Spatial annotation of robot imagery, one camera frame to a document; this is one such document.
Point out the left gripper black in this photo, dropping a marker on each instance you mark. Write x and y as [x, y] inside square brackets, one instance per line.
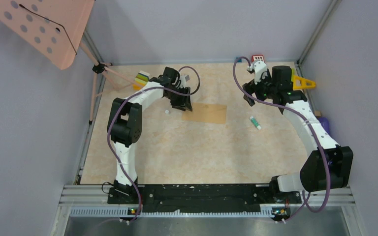
[183, 103]

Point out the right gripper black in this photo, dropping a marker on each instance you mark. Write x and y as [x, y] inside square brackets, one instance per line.
[251, 87]

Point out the brown kraft envelope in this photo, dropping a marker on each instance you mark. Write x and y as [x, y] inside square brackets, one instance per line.
[206, 113]

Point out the green white glue stick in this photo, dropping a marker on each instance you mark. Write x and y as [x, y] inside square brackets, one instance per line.
[255, 123]

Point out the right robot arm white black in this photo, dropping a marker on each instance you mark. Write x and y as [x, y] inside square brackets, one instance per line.
[328, 164]

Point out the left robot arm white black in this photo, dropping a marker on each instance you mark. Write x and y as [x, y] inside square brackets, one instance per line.
[126, 118]

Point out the red toy calculator block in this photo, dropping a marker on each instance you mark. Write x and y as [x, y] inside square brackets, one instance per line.
[258, 57]

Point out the striped coloured block stack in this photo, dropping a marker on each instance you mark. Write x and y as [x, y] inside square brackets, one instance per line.
[141, 80]

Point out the yellow triangle toy block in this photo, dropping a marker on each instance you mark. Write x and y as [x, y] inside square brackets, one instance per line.
[300, 83]

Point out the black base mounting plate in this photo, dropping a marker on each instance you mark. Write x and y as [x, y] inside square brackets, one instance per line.
[203, 198]

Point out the pink perforated music stand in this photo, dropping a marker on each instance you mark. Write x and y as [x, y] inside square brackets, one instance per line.
[54, 30]

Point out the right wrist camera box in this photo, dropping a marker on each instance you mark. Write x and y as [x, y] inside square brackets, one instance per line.
[259, 69]

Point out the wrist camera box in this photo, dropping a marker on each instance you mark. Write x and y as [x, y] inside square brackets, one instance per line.
[182, 82]
[259, 69]

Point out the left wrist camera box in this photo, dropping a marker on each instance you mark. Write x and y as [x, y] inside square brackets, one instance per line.
[182, 82]

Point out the aluminium frame rail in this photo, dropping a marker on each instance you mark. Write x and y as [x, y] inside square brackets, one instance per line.
[90, 200]

